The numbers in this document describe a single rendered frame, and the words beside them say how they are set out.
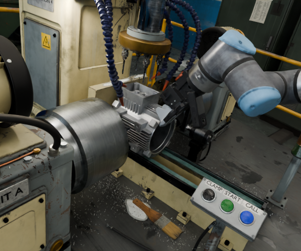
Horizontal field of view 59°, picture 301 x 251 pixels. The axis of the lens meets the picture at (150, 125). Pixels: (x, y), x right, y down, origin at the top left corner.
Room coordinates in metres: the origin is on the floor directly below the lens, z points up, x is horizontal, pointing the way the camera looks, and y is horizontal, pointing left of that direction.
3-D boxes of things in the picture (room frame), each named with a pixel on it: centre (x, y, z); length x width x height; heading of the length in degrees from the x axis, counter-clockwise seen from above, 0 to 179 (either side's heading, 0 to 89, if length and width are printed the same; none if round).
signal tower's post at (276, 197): (0.89, -0.58, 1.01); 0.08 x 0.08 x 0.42; 58
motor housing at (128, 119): (0.92, 0.03, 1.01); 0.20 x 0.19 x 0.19; 57
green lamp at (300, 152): (0.89, -0.58, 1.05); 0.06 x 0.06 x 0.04
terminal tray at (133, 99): (0.94, 0.07, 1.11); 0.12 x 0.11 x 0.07; 57
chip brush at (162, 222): (0.67, -0.08, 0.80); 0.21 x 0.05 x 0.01; 55
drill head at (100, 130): (0.62, 0.23, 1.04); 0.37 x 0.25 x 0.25; 148
